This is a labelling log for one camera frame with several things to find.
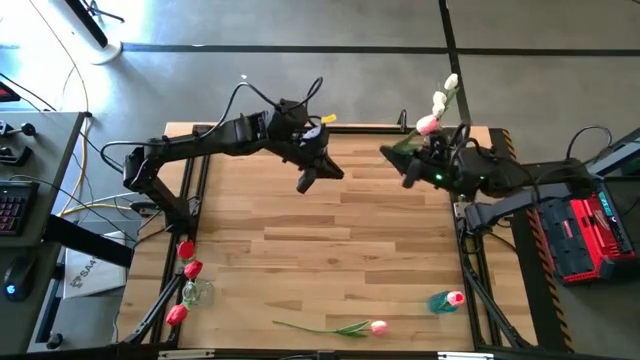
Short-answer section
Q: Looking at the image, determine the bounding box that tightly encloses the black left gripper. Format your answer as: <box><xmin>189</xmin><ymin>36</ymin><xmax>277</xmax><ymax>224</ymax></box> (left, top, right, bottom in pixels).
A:
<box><xmin>294</xmin><ymin>124</ymin><xmax>345</xmax><ymax>195</ymax></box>

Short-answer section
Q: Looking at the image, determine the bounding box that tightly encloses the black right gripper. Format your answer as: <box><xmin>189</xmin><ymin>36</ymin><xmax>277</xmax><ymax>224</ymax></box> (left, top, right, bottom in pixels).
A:
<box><xmin>380</xmin><ymin>137</ymin><xmax>454</xmax><ymax>189</ymax></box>

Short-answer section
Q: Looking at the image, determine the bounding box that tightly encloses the blue textured glass vase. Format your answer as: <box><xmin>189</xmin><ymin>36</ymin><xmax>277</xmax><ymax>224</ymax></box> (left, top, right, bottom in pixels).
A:
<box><xmin>427</xmin><ymin>291</ymin><xmax>457</xmax><ymax>315</ymax></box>

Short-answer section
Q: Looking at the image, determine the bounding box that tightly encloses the clear round glass vase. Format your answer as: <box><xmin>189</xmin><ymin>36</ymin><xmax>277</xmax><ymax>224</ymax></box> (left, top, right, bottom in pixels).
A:
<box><xmin>180</xmin><ymin>279</ymin><xmax>216</xmax><ymax>308</ymax></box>

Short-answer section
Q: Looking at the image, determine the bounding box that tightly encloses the red and black toolbox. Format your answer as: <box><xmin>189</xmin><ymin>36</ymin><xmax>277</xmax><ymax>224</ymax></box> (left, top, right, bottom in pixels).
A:
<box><xmin>537</xmin><ymin>172</ymin><xmax>640</xmax><ymax>286</ymax></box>

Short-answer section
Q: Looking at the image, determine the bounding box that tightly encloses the silver aluminium bar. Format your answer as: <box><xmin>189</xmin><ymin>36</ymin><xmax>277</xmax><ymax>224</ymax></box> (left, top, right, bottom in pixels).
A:
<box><xmin>157</xmin><ymin>349</ymin><xmax>216</xmax><ymax>360</ymax></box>
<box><xmin>437</xmin><ymin>351</ymin><xmax>495</xmax><ymax>360</ymax></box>

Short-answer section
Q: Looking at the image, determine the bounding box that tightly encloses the grey equipment case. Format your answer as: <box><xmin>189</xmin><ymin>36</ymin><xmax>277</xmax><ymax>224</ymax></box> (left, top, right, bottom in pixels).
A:
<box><xmin>584</xmin><ymin>127</ymin><xmax>640</xmax><ymax>176</ymax></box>

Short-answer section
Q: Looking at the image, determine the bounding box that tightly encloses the black flat beam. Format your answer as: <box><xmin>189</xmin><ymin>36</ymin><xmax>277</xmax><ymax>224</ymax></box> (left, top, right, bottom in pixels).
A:
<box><xmin>44</xmin><ymin>214</ymin><xmax>135</xmax><ymax>269</ymax></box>

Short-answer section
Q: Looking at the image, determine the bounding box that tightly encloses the white printed box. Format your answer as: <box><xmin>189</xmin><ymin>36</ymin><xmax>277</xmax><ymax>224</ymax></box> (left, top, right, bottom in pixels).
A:
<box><xmin>62</xmin><ymin>232</ymin><xmax>129</xmax><ymax>300</ymax></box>

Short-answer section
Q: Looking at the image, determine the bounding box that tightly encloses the grey desk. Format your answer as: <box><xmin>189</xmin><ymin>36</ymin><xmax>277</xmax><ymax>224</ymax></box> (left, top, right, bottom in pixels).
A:
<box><xmin>0</xmin><ymin>112</ymin><xmax>89</xmax><ymax>354</ymax></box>

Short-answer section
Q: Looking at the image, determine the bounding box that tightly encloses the black stand with white base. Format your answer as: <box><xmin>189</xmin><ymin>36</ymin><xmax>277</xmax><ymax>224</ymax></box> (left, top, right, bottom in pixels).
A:
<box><xmin>64</xmin><ymin>0</ymin><xmax>126</xmax><ymax>66</ymax></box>

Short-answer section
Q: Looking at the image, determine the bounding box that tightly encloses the black joystick controller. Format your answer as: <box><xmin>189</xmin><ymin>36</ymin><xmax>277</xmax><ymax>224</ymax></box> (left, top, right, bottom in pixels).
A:
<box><xmin>0</xmin><ymin>119</ymin><xmax>37</xmax><ymax>139</ymax></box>

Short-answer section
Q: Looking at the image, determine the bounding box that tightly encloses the black backlit keyboard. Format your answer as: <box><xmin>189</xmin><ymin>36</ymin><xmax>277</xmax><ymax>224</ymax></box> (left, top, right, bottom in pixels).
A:
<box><xmin>0</xmin><ymin>180</ymin><xmax>40</xmax><ymax>237</ymax></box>

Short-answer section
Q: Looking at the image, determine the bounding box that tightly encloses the black desk device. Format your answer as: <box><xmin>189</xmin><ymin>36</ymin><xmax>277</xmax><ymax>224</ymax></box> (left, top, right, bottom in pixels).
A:
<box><xmin>0</xmin><ymin>144</ymin><xmax>34</xmax><ymax>166</ymax></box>

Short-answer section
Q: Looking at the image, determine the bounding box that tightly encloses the black computer mouse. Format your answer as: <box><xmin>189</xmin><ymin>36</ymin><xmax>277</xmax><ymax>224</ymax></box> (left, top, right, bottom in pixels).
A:
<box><xmin>3</xmin><ymin>257</ymin><xmax>36</xmax><ymax>301</ymax></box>

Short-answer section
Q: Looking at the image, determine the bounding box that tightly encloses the black monitor corner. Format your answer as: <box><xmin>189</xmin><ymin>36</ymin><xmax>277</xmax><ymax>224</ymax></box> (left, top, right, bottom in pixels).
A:
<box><xmin>0</xmin><ymin>82</ymin><xmax>21</xmax><ymax>104</ymax></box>

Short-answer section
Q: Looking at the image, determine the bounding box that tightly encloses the black aluminium table frame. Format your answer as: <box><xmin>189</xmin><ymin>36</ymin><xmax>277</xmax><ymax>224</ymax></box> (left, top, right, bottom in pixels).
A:
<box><xmin>117</xmin><ymin>123</ymin><xmax>539</xmax><ymax>351</ymax></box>

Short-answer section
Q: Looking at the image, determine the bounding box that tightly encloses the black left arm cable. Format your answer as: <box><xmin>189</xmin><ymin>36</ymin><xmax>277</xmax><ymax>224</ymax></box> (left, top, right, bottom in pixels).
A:
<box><xmin>99</xmin><ymin>76</ymin><xmax>325</xmax><ymax>174</ymax></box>

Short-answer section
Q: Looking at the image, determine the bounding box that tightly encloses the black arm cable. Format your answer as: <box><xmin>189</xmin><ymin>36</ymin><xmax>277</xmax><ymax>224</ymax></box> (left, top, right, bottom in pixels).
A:
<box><xmin>99</xmin><ymin>76</ymin><xmax>325</xmax><ymax>174</ymax></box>
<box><xmin>564</xmin><ymin>124</ymin><xmax>614</xmax><ymax>166</ymax></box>

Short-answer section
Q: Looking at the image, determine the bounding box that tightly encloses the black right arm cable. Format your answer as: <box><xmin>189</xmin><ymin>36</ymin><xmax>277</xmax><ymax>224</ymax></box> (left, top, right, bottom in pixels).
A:
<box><xmin>564</xmin><ymin>124</ymin><xmax>614</xmax><ymax>166</ymax></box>

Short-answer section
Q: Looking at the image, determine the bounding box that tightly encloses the black hazard-striped rail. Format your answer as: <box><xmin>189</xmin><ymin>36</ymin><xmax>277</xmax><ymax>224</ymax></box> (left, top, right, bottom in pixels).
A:
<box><xmin>489</xmin><ymin>127</ymin><xmax>574</xmax><ymax>351</ymax></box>

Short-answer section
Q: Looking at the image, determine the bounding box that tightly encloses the yellow cable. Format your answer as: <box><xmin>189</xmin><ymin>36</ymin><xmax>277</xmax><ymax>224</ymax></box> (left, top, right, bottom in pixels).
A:
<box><xmin>57</xmin><ymin>117</ymin><xmax>134</xmax><ymax>219</ymax></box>

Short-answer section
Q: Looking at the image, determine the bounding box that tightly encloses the white cable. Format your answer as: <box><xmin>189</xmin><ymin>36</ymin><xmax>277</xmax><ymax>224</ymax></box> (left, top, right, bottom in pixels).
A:
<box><xmin>27</xmin><ymin>0</ymin><xmax>91</xmax><ymax>116</ymax></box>

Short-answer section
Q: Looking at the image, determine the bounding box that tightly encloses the black desk cable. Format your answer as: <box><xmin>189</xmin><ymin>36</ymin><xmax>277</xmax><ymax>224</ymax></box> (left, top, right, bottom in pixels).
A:
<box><xmin>0</xmin><ymin>72</ymin><xmax>57</xmax><ymax>112</ymax></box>

